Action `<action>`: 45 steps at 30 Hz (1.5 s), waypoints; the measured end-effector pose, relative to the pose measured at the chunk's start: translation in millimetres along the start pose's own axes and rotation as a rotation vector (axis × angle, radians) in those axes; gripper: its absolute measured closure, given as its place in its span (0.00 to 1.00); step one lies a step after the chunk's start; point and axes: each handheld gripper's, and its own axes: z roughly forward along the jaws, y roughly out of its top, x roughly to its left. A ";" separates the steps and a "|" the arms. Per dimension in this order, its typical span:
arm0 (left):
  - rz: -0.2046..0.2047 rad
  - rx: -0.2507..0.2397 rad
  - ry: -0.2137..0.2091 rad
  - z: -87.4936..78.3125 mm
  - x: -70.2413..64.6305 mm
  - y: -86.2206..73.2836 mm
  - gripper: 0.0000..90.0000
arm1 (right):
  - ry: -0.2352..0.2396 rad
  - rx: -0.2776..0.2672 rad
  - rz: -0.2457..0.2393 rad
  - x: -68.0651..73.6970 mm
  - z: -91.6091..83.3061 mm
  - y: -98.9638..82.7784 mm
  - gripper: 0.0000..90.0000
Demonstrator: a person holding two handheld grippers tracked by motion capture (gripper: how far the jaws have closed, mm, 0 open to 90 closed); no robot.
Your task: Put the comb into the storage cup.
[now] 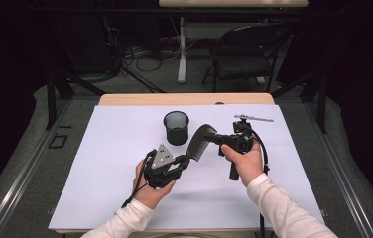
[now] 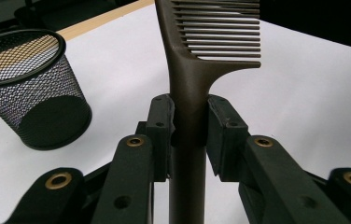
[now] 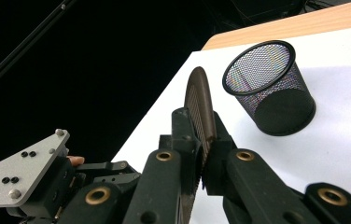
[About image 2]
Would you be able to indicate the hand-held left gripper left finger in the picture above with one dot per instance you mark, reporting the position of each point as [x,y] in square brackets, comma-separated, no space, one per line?
[159,124]

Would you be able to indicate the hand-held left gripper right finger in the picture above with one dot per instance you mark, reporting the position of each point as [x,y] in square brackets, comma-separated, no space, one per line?
[226,130]

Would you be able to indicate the black mesh pen cup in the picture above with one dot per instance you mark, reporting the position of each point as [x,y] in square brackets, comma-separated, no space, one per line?
[39,105]

